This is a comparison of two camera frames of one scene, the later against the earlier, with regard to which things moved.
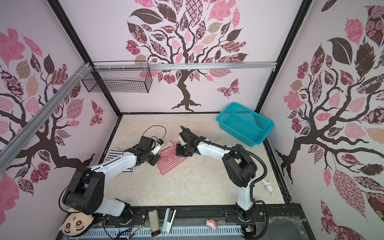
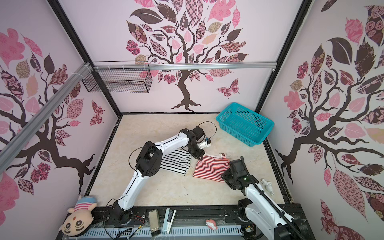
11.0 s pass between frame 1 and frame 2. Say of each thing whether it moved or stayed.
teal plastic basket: stayed
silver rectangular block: stayed
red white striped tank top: moved
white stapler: stayed
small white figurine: stayed
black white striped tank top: moved
